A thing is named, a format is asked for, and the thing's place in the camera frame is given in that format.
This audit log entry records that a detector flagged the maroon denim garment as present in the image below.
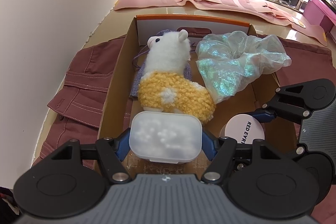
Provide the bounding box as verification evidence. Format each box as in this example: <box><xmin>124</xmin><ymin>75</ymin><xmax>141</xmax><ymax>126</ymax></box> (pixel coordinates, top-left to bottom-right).
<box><xmin>34</xmin><ymin>36</ymin><xmax>335</xmax><ymax>223</ymax></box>

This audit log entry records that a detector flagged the orange cardboard box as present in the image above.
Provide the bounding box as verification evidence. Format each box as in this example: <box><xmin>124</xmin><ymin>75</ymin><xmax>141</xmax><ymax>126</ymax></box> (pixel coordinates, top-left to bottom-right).
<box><xmin>93</xmin><ymin>14</ymin><xmax>301</xmax><ymax>183</ymax></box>

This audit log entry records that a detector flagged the white translucent cotton box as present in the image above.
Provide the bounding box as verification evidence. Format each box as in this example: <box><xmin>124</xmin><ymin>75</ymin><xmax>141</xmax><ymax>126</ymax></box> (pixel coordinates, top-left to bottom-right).
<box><xmin>129</xmin><ymin>111</ymin><xmax>202</xmax><ymax>164</ymax></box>

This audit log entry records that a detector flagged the yellow white alpaca plush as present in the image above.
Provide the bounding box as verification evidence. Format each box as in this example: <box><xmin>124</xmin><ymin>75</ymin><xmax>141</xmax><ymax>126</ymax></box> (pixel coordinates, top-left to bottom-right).
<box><xmin>137</xmin><ymin>30</ymin><xmax>215</xmax><ymax>124</ymax></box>

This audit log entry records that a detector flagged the iridescent organza scrunchie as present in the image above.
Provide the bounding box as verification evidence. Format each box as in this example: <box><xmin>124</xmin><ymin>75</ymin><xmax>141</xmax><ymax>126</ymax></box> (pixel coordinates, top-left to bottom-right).
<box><xmin>195</xmin><ymin>31</ymin><xmax>291</xmax><ymax>104</ymax></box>

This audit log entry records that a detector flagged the pink round cosmetic jar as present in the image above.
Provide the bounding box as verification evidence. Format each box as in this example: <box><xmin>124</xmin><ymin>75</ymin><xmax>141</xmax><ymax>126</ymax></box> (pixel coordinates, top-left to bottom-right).
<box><xmin>220</xmin><ymin>114</ymin><xmax>265</xmax><ymax>144</ymax></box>

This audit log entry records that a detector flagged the pink waist support belt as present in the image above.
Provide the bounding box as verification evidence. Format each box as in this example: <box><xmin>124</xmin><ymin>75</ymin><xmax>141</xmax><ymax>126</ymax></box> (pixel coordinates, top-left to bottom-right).
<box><xmin>114</xmin><ymin>0</ymin><xmax>327</xmax><ymax>46</ymax></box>

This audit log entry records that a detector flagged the pink gift box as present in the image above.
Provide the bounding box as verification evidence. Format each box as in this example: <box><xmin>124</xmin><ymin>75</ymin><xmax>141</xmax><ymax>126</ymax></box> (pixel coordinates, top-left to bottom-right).
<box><xmin>303</xmin><ymin>0</ymin><xmax>335</xmax><ymax>32</ymax></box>

